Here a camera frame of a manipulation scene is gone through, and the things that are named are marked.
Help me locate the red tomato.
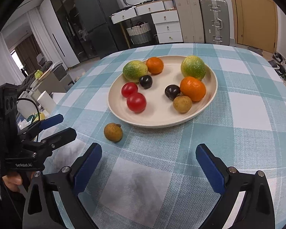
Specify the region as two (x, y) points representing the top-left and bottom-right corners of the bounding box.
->
(121, 82), (138, 98)
(126, 93), (147, 113)

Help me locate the yellow-green guava fruit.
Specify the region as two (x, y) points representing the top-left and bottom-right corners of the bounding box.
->
(122, 60), (148, 83)

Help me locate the brown longan fruit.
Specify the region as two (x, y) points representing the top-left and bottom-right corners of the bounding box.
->
(173, 96), (193, 113)

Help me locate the dark purple plum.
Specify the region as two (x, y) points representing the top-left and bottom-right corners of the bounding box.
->
(165, 84), (181, 101)
(139, 75), (153, 89)

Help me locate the orange mandarin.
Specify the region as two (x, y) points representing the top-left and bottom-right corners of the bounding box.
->
(180, 77), (206, 102)
(146, 57), (164, 74)

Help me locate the green-orange round citrus fruit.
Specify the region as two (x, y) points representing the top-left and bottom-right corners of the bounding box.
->
(181, 55), (206, 81)

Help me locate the person's left hand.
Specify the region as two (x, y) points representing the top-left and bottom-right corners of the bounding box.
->
(2, 172), (22, 192)

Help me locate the white paper towel roll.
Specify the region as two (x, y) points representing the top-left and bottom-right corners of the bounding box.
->
(37, 91), (57, 114)

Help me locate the brown longan near plate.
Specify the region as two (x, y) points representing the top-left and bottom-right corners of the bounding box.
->
(104, 123), (123, 142)

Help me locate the teal checked tablecloth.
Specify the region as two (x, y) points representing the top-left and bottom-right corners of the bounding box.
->
(37, 43), (286, 229)

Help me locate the cream round plate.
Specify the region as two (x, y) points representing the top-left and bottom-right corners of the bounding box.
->
(108, 55), (218, 128)

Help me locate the black refrigerator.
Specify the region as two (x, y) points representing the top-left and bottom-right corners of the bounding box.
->
(75, 0), (128, 58)

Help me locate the woven laundry basket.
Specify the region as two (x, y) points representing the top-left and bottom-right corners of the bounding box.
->
(126, 22), (153, 44)

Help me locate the dark glass wardrobe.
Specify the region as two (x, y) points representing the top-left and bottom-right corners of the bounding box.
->
(50, 0), (98, 62)

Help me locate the white drawer desk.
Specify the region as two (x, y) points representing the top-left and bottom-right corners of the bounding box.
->
(111, 0), (183, 44)

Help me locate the wooden door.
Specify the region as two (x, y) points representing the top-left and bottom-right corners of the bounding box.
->
(231, 0), (278, 53)

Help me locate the silver suitcase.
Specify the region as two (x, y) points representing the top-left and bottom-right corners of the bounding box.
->
(200, 0), (230, 46)

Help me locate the beige suitcase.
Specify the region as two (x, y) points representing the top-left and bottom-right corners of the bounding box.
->
(174, 0), (205, 43)

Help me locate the black cable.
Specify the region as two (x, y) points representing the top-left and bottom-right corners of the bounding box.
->
(17, 97), (41, 122)

